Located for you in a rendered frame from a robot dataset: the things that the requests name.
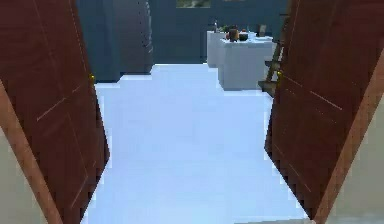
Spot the white kitchen counter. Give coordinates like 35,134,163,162
206,30,278,92

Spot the dark red room door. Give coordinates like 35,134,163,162
264,0,384,221
0,0,111,224

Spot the window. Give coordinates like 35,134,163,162
176,0,212,9

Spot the grey fridge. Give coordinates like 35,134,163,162
101,0,155,76

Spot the brown jar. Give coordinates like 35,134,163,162
228,27,240,43

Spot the brown wooden chair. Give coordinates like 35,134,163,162
258,13,290,98

